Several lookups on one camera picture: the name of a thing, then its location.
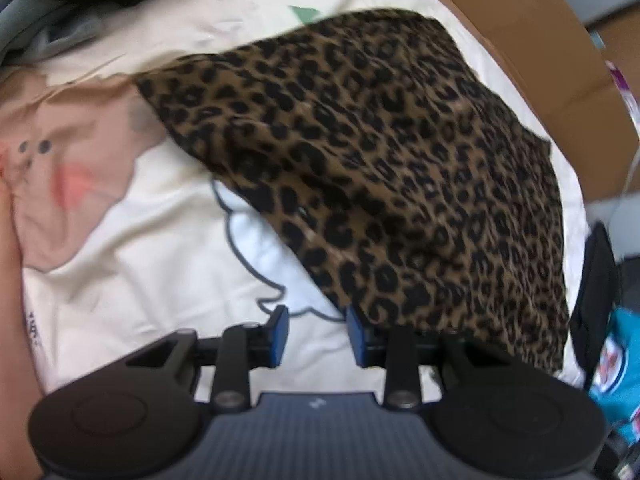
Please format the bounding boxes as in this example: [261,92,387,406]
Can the teal printed garment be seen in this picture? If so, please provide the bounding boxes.
[589,308,640,444]

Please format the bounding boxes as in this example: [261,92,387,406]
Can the brown cardboard sheet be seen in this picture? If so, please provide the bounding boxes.
[439,0,639,202]

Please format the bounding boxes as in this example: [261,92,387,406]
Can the black folded garment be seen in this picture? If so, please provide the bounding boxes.
[570,222,620,391]

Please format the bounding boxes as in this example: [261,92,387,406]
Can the leopard print garment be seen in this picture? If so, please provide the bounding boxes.
[134,9,570,373]

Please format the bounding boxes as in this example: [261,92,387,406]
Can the white cartoon bear bedsheet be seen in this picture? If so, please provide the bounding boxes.
[0,0,594,396]

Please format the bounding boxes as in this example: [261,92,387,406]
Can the white cable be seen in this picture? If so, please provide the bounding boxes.
[612,131,640,221]

